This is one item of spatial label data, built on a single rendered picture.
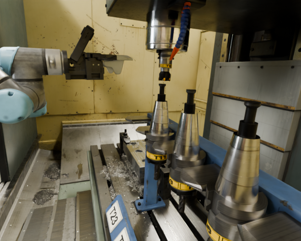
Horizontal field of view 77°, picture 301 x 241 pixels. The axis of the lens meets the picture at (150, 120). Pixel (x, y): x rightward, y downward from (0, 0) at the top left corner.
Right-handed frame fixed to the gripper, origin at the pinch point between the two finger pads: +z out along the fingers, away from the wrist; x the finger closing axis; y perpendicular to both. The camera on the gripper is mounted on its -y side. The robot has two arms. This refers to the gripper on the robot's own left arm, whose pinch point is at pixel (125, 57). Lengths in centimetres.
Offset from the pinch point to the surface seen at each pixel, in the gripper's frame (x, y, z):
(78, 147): -80, 63, -13
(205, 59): -82, -6, 105
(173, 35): 7.9, -7.3, 14.0
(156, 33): 4.8, -7.9, 9.4
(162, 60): 1.6, 0.7, 13.6
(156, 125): 33.0, 14.7, -4.4
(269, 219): 57, 17, -4
